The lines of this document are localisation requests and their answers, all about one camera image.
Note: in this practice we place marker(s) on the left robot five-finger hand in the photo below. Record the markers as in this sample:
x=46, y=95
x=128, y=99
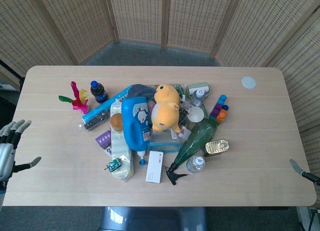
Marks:
x=6, y=158

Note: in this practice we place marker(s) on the purple small box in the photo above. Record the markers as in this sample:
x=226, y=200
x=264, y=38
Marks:
x=103, y=139

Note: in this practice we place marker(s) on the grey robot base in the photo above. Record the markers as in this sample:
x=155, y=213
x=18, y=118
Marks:
x=152, y=219

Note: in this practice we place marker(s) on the black tripod stand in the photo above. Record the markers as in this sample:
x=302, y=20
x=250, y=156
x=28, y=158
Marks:
x=11, y=72

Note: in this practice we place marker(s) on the colourful feather shuttlecock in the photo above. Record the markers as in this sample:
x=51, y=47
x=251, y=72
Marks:
x=79, y=101

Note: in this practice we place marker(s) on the playing card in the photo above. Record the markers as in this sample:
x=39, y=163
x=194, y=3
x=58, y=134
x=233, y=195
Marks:
x=108, y=151

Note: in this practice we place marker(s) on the long blue plastic package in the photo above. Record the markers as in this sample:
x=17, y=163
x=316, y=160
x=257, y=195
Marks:
x=100, y=112

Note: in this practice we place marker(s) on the small green circuit board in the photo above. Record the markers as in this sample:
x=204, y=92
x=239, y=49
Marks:
x=113, y=164

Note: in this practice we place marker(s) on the dark soda bottle blue cap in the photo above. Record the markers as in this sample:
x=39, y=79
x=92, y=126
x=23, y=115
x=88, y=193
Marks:
x=98, y=93

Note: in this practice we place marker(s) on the clear bag of bread buns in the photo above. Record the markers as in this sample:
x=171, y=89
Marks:
x=120, y=146

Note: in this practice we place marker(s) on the blue detergent bottle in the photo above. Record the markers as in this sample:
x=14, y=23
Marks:
x=135, y=126

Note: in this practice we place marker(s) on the white cardboard box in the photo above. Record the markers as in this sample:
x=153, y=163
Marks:
x=154, y=167

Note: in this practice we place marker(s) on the dark blue cloth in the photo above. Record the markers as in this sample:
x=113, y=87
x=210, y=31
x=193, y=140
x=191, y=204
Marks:
x=140, y=90

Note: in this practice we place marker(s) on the clear container blue lid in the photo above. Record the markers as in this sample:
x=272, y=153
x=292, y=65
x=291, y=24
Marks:
x=163, y=144

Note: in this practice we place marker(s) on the yellow plush toy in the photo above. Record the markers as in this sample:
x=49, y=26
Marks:
x=166, y=108

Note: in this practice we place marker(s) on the red and white small card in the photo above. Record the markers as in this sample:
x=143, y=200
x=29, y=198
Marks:
x=185, y=133

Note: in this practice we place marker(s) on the black binder clips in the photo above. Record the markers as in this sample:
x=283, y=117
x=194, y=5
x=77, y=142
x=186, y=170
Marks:
x=183, y=116

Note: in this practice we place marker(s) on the clear water bottle white cap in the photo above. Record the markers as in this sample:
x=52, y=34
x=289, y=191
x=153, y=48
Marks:
x=198, y=97
x=196, y=163

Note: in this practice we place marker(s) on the green spray bottle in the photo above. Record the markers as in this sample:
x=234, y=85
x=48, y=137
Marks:
x=197, y=138

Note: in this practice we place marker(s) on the white paper cup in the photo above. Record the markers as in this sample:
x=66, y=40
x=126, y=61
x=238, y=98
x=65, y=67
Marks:
x=195, y=114

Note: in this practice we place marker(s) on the woven bamboo folding screen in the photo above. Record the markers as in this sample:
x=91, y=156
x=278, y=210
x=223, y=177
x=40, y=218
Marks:
x=140, y=16

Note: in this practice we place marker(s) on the green and white lint roller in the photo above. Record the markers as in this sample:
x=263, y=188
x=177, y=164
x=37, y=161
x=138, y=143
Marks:
x=200, y=86

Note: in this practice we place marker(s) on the golden tin can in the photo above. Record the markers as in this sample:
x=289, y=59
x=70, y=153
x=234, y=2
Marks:
x=217, y=147

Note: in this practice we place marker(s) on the colourful building block stack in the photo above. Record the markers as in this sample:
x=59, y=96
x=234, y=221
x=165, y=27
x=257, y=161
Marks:
x=220, y=112

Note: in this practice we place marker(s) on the white round table grommet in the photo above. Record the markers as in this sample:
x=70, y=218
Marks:
x=249, y=82

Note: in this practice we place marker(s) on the white equipment box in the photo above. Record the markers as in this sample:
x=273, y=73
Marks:
x=308, y=219

